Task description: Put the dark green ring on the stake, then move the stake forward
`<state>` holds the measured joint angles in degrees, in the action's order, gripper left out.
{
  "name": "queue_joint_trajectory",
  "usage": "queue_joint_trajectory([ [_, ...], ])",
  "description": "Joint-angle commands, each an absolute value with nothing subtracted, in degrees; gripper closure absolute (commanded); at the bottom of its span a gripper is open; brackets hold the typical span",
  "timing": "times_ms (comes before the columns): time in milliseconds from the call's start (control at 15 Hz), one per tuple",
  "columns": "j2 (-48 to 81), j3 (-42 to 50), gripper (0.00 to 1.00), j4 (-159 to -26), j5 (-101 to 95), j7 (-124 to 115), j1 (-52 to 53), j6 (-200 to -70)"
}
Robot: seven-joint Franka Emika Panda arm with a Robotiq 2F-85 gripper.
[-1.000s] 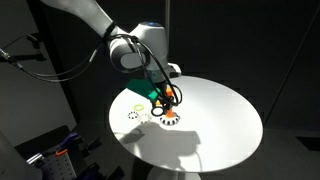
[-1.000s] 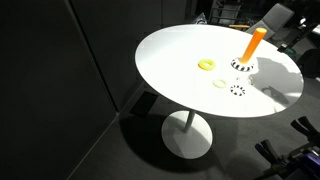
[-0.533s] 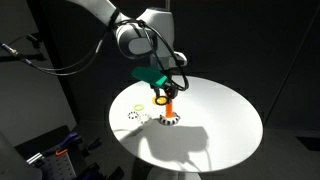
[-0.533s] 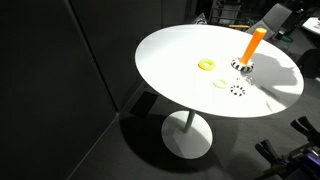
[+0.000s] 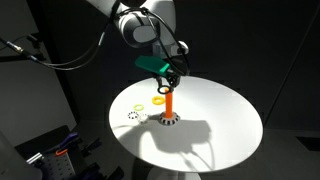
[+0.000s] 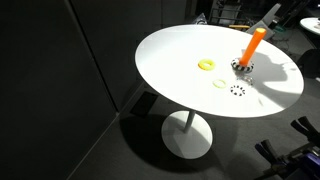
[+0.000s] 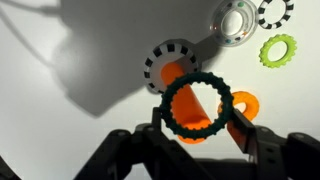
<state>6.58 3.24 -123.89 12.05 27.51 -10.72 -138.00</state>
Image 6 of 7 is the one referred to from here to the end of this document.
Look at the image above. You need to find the grey chair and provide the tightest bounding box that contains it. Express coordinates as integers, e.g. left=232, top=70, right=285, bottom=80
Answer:
left=245, top=3, right=283, bottom=41

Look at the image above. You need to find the black floor mat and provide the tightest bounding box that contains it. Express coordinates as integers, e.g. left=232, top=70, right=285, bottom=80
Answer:
left=129, top=91, right=159, bottom=118

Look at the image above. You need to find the metal rack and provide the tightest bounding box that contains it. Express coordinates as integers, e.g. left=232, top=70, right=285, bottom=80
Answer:
left=209, top=0, right=244, bottom=26

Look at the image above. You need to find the orange stake with striped base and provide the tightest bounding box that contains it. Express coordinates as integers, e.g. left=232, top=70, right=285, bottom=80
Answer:
left=230, top=27, right=268, bottom=73

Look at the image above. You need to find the yellow bar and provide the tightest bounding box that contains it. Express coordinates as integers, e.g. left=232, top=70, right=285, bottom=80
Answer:
left=228, top=24, right=251, bottom=30

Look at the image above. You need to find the small black white ring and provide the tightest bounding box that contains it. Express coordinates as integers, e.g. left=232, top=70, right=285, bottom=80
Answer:
left=229, top=84, right=247, bottom=97

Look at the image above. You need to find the thin pale yellow ring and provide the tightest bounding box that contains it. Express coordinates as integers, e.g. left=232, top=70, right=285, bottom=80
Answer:
left=212, top=78, right=228, bottom=89

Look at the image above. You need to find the small white black object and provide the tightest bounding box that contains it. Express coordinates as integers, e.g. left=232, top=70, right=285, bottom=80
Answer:
left=240, top=74, right=255, bottom=86

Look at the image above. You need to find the white table pedestal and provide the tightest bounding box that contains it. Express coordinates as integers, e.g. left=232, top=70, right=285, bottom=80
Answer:
left=161, top=109, right=214, bottom=160

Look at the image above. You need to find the white round side table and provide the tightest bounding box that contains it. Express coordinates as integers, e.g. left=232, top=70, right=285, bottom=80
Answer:
left=299, top=17, right=320, bottom=36

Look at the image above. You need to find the thick yellow ring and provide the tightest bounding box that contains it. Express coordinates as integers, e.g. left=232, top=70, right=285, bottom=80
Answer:
left=197, top=58, right=216, bottom=71

